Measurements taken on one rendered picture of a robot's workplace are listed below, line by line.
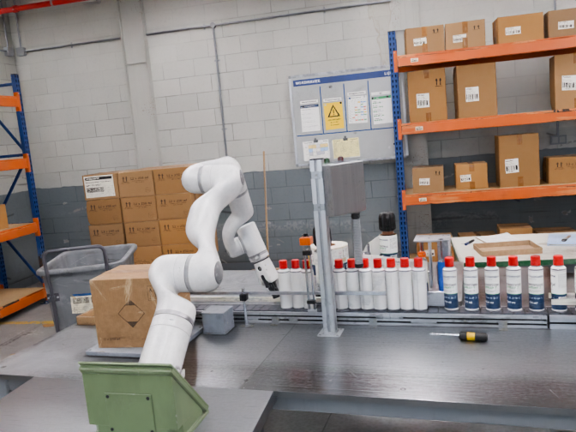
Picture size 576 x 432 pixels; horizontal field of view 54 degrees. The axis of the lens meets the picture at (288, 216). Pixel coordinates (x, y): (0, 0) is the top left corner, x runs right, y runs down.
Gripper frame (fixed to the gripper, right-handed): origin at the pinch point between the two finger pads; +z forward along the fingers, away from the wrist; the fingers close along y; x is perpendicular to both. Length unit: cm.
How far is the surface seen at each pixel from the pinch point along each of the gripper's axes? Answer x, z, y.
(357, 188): -52, -27, -8
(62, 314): 213, -25, 109
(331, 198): -44, -28, -18
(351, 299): -30.5, 13.0, -2.5
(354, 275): -35.4, 4.4, -2.2
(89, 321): 83, -20, -13
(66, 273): 192, -51, 107
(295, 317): -6.1, 11.4, -5.5
